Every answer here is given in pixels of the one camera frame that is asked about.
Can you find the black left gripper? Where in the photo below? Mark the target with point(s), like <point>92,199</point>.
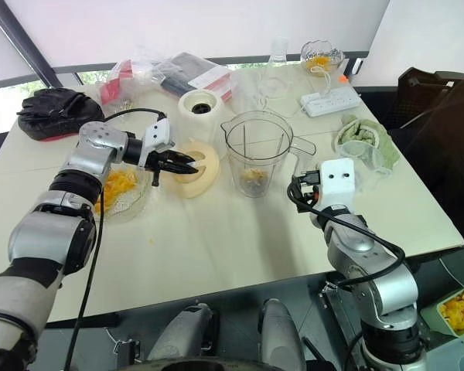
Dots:
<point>160,160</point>

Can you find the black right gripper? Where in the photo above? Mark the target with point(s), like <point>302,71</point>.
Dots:
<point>307,193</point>

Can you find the cream blender lid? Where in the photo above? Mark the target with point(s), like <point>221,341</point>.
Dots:
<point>205,174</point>

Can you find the orange food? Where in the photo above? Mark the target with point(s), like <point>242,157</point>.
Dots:
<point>116,185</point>

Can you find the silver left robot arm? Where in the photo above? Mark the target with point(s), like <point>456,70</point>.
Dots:
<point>73,181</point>

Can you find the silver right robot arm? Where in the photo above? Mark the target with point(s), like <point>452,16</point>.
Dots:
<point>371,270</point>

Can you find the small glass bowl with fruit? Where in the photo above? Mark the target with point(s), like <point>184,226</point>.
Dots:
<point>321,58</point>

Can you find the cream blender base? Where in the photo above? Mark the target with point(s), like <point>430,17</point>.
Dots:
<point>201,116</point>

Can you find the large wavy glass bowl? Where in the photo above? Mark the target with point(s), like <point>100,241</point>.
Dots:
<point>135,197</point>

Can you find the clear plastic container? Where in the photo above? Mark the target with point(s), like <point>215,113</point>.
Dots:
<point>355,152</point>

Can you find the clear plastic blender jar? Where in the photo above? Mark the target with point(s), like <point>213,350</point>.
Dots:
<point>255,154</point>

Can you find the small clear bag metal parts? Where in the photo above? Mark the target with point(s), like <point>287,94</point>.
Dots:
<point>125,104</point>

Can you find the green towel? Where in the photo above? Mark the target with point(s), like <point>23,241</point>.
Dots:
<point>367,131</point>

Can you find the red white paper card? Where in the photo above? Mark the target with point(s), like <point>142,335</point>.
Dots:
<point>212,79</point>

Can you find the clear bag with dark cloth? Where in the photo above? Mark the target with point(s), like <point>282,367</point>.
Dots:
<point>181,71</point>

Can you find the white power strip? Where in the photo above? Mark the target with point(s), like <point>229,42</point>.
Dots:
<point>330,101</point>

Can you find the clear bag with red contents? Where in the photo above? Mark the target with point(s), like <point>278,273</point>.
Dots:
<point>120,85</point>

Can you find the small orange object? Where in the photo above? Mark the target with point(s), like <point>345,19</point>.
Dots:
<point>343,79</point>

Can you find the clear plastic bottle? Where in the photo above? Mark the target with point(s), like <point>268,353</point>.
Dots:
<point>278,67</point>

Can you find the black bag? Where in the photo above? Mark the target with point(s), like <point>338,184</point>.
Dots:
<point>58,116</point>

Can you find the grey rounded shape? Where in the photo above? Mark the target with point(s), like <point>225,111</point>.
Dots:
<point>280,334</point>
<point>181,332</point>

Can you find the dark brown chair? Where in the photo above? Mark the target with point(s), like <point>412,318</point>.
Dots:
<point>441,123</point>

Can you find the green box with orange peels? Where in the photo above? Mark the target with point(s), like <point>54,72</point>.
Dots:
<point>441,320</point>

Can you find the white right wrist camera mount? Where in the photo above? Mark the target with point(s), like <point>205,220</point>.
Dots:
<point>336,179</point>

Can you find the black metal frame stand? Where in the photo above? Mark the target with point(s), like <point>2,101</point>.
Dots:
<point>344,309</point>

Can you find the dark window frame bar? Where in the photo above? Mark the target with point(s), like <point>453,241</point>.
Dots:
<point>42,63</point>

